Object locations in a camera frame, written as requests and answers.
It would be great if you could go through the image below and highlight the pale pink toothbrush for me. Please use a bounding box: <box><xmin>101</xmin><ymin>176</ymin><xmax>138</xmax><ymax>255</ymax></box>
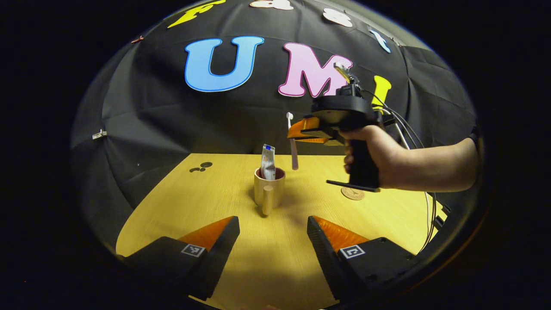
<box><xmin>286</xmin><ymin>112</ymin><xmax>300</xmax><ymax>171</ymax></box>

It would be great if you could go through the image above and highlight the round wooden coaster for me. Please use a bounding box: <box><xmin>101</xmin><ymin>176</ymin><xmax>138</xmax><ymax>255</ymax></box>
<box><xmin>341</xmin><ymin>186</ymin><xmax>365</xmax><ymax>201</ymax></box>

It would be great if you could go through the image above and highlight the beige cup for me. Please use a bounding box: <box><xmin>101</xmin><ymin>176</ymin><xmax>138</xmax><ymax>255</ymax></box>
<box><xmin>254</xmin><ymin>167</ymin><xmax>286</xmax><ymax>217</ymax></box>

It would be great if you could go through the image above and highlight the white toothpaste tube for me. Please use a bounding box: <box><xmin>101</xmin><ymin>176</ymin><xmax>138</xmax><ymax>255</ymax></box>
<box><xmin>260</xmin><ymin>144</ymin><xmax>277</xmax><ymax>180</ymax></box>

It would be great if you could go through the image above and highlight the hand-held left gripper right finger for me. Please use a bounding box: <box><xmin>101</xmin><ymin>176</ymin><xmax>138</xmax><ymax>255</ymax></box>
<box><xmin>306</xmin><ymin>215</ymin><xmax>418</xmax><ymax>302</ymax></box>

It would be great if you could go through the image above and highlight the black cable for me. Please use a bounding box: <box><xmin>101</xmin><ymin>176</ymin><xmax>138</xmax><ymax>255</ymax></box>
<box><xmin>364</xmin><ymin>90</ymin><xmax>437</xmax><ymax>252</ymax></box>

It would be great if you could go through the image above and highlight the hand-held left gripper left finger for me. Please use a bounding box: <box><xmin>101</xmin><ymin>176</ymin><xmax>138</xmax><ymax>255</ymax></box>
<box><xmin>118</xmin><ymin>215</ymin><xmax>241</xmax><ymax>302</ymax></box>

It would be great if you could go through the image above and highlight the black backdrop cloth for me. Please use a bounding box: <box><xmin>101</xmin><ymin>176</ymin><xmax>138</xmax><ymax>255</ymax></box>
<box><xmin>71</xmin><ymin>0</ymin><xmax>478</xmax><ymax>254</ymax></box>

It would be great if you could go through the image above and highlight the wooden desktop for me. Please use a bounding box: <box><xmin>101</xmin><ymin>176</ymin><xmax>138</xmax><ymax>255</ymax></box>
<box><xmin>115</xmin><ymin>153</ymin><xmax>448</xmax><ymax>310</ymax></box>

